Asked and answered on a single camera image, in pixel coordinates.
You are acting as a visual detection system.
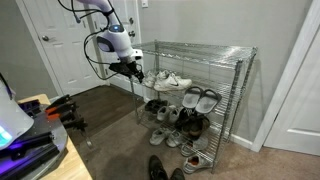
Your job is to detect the grey sneaker bottom shelf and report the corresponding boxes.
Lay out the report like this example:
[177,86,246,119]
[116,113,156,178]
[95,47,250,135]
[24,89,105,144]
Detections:
[181,137,208,157]

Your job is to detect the black shoe on floor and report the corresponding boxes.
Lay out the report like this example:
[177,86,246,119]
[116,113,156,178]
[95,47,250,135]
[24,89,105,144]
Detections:
[148,155,168,180]
[169,168,185,180]

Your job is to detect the grey orange sneaker bottom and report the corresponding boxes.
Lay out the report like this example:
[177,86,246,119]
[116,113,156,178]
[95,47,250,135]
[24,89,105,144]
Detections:
[183,155,213,174]

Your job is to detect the white door at right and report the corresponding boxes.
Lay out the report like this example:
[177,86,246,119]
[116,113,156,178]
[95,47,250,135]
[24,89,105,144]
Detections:
[251,0,320,156]

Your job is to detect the round grey robot base plate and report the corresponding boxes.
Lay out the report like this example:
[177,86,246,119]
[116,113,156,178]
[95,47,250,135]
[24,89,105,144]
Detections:
[0,112,68,180]

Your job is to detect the white panel door left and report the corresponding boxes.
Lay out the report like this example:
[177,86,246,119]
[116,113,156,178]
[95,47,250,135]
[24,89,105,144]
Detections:
[15,0,103,96]

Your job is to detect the white nike sneaker front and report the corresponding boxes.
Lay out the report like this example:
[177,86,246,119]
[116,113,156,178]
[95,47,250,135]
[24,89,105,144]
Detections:
[154,73,192,91]

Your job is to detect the white sneaker bottom middle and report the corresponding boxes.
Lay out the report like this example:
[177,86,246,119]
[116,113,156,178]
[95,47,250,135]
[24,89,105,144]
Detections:
[166,131,185,148]

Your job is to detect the white entry door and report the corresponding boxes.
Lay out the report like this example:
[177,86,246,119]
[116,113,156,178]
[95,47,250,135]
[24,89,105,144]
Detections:
[87,0,145,98]

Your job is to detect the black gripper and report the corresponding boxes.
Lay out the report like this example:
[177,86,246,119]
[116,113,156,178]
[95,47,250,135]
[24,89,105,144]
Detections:
[109,62,144,83]

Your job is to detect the wooden table top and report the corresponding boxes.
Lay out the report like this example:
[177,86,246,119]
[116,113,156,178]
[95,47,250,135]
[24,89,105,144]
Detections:
[17,93,94,180]

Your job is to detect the black shoe on floor left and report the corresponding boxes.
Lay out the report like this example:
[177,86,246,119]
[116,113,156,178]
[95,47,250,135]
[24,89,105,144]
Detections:
[148,155,168,180]

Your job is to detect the black shoe on floor right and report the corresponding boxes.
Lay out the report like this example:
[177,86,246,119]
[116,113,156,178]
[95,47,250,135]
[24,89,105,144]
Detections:
[169,168,185,180]

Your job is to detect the orange black clamps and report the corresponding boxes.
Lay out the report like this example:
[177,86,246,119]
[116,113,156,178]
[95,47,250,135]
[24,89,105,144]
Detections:
[45,94,88,132]

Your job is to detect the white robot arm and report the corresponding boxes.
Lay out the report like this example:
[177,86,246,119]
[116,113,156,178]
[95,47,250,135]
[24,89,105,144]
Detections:
[0,0,144,150]

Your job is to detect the dark brown boots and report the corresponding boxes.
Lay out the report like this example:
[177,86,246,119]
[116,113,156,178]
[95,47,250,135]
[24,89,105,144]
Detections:
[174,108,210,140]

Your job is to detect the grey slide sandal left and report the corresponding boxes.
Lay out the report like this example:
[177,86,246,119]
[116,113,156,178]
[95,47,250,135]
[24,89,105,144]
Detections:
[182,86,203,109]

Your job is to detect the white sneaker shelf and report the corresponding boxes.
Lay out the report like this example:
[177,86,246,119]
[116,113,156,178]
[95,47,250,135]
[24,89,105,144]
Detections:
[157,105,176,121]
[168,107,182,124]

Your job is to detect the white nike sneaker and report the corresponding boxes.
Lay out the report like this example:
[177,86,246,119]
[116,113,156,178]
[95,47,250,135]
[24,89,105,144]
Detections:
[143,70,169,88]
[154,73,192,91]

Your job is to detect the white sneaker bottom left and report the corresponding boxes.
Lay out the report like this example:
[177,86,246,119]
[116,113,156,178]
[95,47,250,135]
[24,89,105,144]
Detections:
[149,128,170,145]

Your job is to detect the chrome wire shoe rack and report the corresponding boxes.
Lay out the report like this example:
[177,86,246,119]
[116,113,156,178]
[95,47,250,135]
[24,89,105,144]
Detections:
[134,41,257,169]

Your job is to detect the grey slide sandal right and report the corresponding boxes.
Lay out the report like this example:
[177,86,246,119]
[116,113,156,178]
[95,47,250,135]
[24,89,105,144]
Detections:
[195,89,222,114]

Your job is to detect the white light switch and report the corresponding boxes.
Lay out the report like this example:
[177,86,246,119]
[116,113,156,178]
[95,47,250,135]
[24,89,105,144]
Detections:
[141,0,149,8]

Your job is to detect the grey slide sandal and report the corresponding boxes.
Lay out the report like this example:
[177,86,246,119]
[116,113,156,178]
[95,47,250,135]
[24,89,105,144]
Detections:
[195,89,222,114]
[182,86,203,109]

